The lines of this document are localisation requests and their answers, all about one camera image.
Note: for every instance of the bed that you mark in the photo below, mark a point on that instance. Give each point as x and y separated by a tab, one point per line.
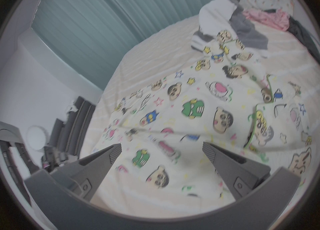
155	54

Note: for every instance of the blue-green curtain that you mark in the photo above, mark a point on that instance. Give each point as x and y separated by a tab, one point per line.
100	19

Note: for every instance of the white trash bin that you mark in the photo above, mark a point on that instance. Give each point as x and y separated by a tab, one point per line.
37	138

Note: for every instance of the grey and white garment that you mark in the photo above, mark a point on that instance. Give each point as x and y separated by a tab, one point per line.
217	14

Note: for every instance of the black garment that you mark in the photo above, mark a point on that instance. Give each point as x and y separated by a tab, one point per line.
305	36

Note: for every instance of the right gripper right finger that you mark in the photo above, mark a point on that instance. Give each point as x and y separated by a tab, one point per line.
235	171

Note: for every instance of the white printed pyjama top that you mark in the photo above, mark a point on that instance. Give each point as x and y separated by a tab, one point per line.
187	104

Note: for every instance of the dark grey ribbed panels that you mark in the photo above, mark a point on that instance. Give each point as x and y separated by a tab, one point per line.
77	129

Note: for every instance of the pink garment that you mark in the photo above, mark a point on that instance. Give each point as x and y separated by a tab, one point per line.
270	19

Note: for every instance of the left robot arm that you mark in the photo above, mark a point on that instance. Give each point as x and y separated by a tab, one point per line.
15	154

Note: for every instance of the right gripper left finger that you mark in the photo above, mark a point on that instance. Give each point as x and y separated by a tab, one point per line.
95	166

